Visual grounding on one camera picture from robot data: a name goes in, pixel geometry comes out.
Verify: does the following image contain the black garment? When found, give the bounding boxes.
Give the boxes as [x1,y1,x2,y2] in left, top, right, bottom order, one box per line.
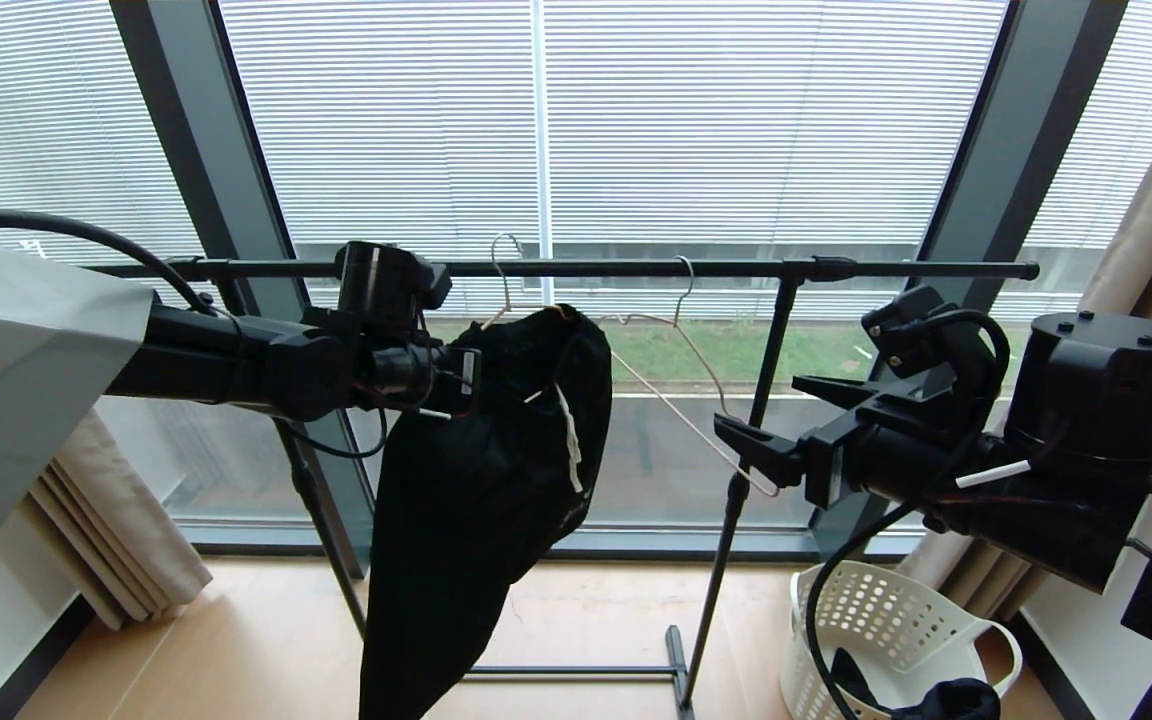
[829,648,1002,720]

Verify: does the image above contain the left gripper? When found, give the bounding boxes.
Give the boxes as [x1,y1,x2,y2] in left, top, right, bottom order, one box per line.
[361,340,484,422]

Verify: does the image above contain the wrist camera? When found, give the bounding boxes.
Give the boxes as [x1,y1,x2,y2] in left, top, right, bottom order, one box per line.
[861,285,999,401]
[334,240,454,339]

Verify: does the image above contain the window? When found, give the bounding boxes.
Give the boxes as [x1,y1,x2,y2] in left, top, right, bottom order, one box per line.
[0,0,1152,561]

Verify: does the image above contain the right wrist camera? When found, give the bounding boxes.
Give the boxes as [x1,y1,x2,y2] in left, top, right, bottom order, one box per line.
[861,285,999,401]

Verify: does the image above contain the black clothes rack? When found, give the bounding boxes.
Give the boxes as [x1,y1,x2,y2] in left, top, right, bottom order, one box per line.
[86,255,1040,720]

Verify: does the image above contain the black drawstring trousers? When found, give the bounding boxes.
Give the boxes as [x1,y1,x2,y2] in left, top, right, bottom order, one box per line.
[359,303,614,720]

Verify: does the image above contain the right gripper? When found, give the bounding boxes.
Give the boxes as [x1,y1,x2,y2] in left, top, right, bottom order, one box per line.
[714,372,939,513]

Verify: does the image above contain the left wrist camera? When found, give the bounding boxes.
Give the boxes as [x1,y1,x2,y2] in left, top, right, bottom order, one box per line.
[334,240,454,339]

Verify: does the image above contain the pink clothes hanger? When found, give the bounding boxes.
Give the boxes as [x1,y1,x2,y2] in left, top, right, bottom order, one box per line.
[479,233,577,331]
[596,255,785,499]

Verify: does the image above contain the white laundry basket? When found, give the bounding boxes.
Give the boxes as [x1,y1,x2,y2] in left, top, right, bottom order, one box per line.
[779,560,1024,720]

